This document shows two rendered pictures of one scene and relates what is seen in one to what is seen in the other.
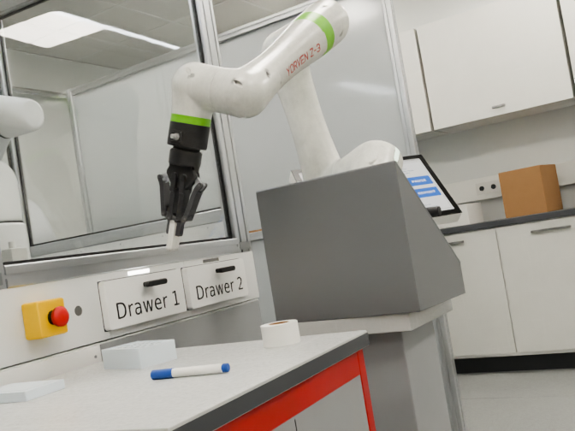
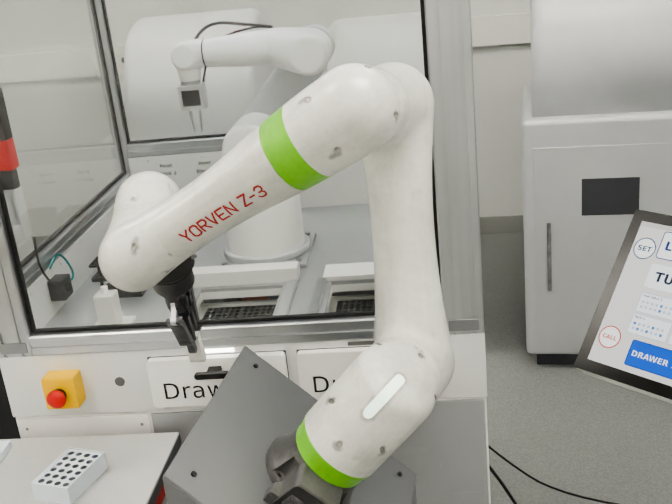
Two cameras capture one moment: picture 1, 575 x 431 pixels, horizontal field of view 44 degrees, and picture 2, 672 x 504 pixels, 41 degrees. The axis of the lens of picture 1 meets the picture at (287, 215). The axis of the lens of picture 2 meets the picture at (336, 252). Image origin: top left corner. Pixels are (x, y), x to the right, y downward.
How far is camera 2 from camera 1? 2.05 m
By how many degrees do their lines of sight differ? 72
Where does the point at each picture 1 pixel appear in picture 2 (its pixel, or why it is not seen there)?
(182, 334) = not seen: hidden behind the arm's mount
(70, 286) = (109, 359)
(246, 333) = (434, 438)
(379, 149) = (351, 382)
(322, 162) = (378, 325)
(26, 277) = (53, 348)
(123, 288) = (176, 370)
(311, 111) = (381, 236)
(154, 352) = (46, 491)
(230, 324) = not seen: hidden behind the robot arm
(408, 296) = not seen: outside the picture
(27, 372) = (58, 423)
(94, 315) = (142, 388)
